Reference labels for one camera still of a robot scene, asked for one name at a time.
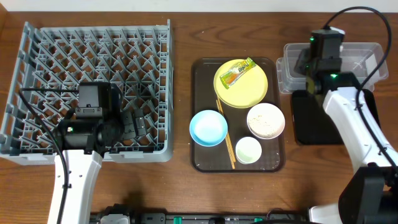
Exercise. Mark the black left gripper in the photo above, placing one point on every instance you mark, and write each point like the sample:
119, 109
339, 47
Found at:
128, 125

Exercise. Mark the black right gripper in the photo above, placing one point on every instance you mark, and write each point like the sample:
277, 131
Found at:
300, 66

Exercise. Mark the pink bowl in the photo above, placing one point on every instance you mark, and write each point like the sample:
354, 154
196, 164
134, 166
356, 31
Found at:
269, 110

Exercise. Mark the green orange snack wrapper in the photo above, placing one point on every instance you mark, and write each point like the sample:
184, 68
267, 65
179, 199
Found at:
230, 77

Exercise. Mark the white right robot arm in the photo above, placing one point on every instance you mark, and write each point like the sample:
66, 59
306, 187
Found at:
371, 195

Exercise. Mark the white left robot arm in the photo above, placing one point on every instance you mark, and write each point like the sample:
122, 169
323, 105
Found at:
75, 178

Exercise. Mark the black waste tray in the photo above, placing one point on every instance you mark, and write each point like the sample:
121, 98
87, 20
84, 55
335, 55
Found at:
314, 124

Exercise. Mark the grey dishwasher rack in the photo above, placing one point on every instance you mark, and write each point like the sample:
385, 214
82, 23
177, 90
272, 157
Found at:
53, 61

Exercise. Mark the clear plastic bin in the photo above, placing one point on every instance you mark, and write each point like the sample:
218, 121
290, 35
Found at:
360, 58

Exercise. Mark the blue bowl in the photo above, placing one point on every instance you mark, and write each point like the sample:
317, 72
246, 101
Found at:
208, 128

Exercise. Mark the cooked rice leftovers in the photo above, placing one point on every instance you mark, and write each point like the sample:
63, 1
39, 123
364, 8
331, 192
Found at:
264, 127

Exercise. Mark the yellow plate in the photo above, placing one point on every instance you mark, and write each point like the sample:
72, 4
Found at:
248, 91

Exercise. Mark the wooden chopstick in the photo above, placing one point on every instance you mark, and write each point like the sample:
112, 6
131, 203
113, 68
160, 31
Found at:
230, 146
231, 155

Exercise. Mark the dark brown serving tray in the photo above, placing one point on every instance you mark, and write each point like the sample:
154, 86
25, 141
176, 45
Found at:
216, 159

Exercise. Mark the small pale green bowl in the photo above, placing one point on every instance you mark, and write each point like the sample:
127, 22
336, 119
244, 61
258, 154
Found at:
248, 150

